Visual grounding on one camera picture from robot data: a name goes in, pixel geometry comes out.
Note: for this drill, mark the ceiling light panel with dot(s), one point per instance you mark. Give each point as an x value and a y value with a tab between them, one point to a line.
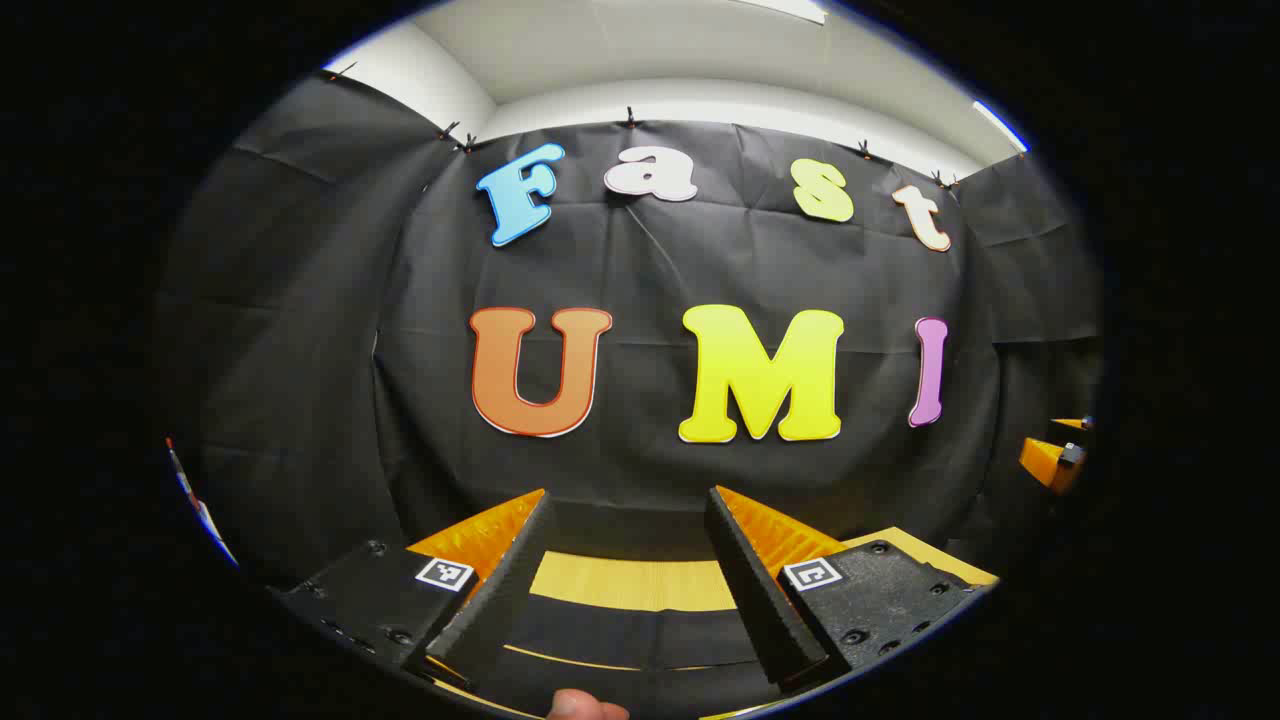
790	8

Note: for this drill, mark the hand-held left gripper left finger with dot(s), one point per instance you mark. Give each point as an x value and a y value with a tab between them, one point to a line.
505	590

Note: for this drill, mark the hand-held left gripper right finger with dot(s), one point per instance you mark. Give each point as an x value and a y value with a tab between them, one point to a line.
755	610

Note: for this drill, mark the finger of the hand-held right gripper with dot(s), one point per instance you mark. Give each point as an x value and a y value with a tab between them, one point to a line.
1072	424
1045	462

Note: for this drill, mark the black backdrop cloth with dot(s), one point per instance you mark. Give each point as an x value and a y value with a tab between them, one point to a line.
650	260

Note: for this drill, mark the row of black cloth clips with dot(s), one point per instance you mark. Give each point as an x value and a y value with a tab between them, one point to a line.
630	118

